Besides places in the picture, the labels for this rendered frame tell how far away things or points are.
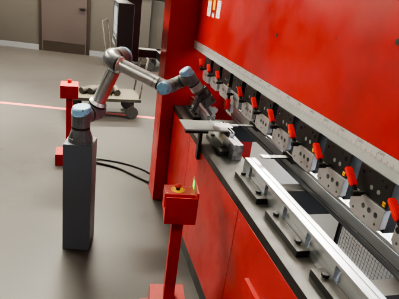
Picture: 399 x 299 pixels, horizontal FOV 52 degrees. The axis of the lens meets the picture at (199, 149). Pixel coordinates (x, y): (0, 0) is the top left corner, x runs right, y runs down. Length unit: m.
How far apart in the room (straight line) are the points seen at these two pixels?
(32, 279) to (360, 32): 2.26
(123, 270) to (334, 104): 1.86
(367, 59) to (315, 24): 0.35
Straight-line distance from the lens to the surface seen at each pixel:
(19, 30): 10.52
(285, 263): 1.59
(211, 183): 2.32
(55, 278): 2.79
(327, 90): 1.52
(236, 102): 2.29
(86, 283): 2.74
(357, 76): 1.39
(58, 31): 10.21
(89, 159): 2.66
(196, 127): 2.43
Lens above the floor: 1.77
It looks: 21 degrees down
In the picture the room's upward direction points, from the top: 8 degrees clockwise
